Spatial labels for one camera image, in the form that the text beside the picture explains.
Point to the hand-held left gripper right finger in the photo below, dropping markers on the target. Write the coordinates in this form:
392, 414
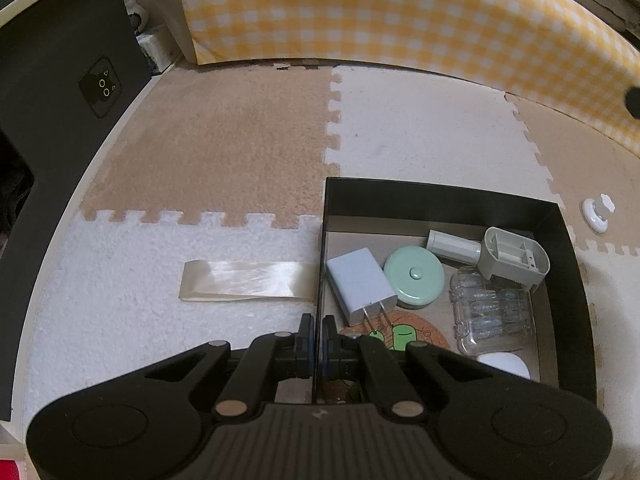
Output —
327, 342

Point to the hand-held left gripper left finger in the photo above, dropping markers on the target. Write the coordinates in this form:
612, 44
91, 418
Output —
311, 341

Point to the white charger plug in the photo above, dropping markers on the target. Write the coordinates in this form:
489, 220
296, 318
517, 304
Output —
352, 280

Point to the green round tape measure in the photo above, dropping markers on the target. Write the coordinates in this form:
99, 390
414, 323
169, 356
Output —
412, 277

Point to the clear plastic case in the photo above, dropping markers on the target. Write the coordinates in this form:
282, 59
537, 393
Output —
492, 310

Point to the white round gadget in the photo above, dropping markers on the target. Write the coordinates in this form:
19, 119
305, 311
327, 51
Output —
502, 364

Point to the grey and white handheld device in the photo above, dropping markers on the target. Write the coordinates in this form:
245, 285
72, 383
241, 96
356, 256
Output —
510, 257

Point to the black cardboard box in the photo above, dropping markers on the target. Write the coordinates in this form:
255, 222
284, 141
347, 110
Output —
567, 280

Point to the clear tape strip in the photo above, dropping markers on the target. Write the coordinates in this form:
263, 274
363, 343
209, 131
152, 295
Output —
245, 280

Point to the cork coaster with green cactus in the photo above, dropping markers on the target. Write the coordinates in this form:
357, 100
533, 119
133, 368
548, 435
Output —
432, 329

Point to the white foam mat tile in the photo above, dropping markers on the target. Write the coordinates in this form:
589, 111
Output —
617, 335
125, 285
430, 130

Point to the tan foam mat tile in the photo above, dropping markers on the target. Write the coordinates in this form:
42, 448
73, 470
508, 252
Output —
585, 160
215, 145

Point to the white round knob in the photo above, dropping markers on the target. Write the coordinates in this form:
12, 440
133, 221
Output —
596, 214

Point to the tissue pack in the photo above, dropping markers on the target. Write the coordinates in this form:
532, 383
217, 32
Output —
155, 50

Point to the black cabinet panel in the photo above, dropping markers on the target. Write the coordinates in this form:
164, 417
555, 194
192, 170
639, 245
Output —
45, 135

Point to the yellow checked cloth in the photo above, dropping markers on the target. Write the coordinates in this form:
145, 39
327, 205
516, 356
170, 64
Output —
400, 5

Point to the white fabric bag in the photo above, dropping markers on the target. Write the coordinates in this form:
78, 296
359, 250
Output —
170, 15

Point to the small dark plush toy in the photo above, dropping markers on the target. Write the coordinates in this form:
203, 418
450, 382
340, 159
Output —
135, 15

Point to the dark rounded object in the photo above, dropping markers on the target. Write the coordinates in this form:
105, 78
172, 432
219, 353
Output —
634, 104

